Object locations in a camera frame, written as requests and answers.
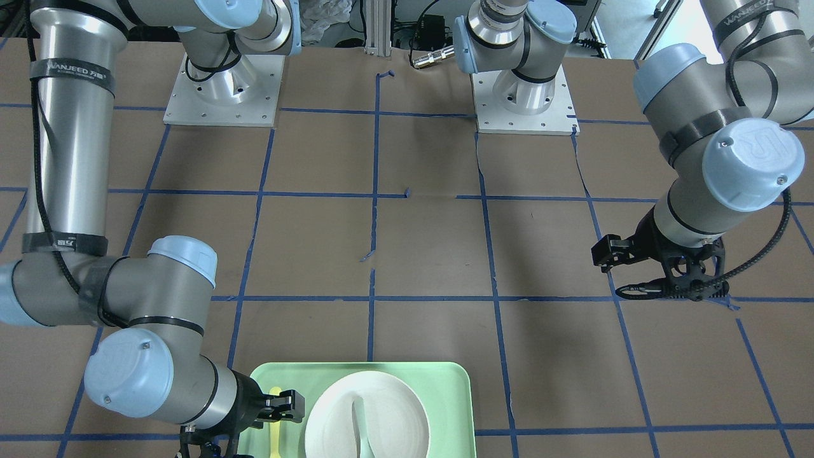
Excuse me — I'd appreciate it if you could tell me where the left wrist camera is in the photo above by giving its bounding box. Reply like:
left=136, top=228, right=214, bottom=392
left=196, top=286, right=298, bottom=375
left=659, top=246, right=729, bottom=302

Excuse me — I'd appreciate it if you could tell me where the pale green plastic spoon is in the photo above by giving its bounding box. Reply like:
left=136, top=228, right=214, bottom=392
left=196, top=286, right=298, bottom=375
left=352, top=397, right=375, bottom=457

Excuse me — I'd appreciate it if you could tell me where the white round plate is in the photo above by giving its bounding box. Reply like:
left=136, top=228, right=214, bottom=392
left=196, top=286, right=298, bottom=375
left=303, top=371, right=431, bottom=457

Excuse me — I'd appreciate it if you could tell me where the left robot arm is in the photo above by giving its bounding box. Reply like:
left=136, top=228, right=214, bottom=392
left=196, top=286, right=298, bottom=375
left=592, top=1, right=812, bottom=274

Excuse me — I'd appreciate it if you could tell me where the light green tray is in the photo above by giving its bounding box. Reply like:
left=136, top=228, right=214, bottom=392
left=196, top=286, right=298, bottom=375
left=238, top=362, right=476, bottom=457

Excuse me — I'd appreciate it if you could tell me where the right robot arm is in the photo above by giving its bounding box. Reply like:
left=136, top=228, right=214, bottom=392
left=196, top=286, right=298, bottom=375
left=2, top=1, right=306, bottom=454

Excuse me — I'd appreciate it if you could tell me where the aluminium frame post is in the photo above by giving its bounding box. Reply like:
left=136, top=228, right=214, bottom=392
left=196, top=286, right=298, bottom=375
left=360, top=1, right=394, bottom=59

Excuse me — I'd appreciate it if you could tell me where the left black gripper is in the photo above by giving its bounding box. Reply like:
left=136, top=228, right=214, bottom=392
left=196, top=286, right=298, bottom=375
left=591, top=211, right=725, bottom=277

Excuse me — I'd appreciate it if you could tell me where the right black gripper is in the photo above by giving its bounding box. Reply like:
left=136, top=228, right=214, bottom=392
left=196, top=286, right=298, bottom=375
left=213, top=371, right=306, bottom=439

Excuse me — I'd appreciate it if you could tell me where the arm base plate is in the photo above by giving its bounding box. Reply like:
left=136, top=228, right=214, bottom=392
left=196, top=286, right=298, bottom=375
left=163, top=55, right=287, bottom=128
left=471, top=67, right=581, bottom=135

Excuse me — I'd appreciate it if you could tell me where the yellow plastic fork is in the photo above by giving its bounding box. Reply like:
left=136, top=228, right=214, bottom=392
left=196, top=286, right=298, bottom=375
left=268, top=422, right=282, bottom=458

